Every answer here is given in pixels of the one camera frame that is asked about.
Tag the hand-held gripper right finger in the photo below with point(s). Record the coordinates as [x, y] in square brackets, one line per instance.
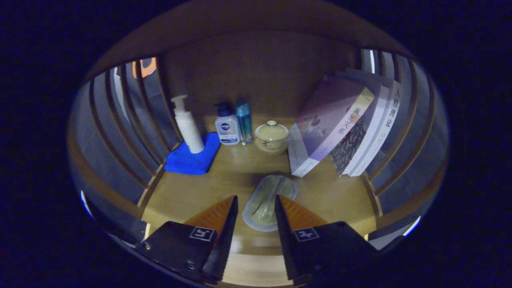
[286, 236]

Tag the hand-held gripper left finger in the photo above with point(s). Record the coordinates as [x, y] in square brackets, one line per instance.
[226, 236]

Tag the wooden countertop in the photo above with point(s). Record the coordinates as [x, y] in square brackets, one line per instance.
[232, 176]

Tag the wooden cabinet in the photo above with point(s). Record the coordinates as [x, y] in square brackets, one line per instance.
[256, 68]

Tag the blue folded cloth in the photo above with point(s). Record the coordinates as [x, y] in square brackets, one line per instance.
[186, 162]

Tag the lidded ceramic tea cup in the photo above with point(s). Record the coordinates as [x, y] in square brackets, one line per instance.
[272, 136]

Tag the white lotion bottle blue cap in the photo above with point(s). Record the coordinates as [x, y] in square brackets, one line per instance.
[226, 130]

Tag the patterned cover book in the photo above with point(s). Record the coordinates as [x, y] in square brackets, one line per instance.
[350, 146]

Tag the teal slim bottle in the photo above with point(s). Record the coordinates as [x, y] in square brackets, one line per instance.
[244, 124]

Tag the white pump bottle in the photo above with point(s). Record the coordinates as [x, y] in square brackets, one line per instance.
[190, 128]

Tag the purple cover book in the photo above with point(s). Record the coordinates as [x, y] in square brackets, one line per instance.
[328, 120]

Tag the thin white book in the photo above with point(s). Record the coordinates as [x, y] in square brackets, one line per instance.
[378, 108]

